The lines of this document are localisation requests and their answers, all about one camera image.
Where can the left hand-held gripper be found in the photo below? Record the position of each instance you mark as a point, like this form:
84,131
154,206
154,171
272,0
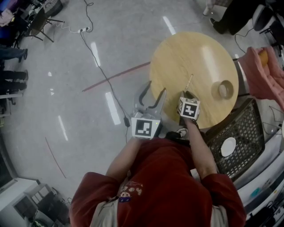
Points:
144,128

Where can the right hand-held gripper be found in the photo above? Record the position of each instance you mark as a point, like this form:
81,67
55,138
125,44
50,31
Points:
188,109

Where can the thin wooden chopstick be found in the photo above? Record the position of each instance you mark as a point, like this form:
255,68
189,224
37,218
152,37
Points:
190,82

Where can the brown bowl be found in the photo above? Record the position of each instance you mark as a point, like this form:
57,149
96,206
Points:
223,89

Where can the white plate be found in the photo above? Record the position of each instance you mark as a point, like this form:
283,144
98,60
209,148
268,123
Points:
228,146

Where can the person's left forearm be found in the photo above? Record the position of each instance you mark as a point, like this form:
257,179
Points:
124,159

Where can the person's right forearm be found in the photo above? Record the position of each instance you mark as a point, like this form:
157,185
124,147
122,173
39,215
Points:
199,150

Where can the person's sneaker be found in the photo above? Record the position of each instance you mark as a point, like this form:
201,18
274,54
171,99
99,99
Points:
182,133

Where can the person's black trousers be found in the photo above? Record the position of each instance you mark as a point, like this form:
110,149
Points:
175,138

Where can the black lattice cart basket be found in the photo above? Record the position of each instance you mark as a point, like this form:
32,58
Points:
241,137

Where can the person's red shirt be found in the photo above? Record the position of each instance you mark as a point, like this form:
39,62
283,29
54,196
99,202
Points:
164,177

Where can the pink armchair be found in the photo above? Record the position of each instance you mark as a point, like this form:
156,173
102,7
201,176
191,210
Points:
266,84

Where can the orange cushion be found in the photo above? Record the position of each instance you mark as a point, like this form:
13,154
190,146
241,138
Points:
263,58

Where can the white power strip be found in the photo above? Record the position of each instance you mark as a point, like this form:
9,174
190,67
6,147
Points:
83,29

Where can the small teal cloth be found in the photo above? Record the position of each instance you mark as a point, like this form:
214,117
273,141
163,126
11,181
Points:
255,192

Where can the grey hanging seat pad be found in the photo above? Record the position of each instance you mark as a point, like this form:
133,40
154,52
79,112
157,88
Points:
265,17

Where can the person's beige apron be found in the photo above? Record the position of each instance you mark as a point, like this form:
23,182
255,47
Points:
103,214

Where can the black folding chair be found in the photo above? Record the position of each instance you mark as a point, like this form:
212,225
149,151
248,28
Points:
40,22

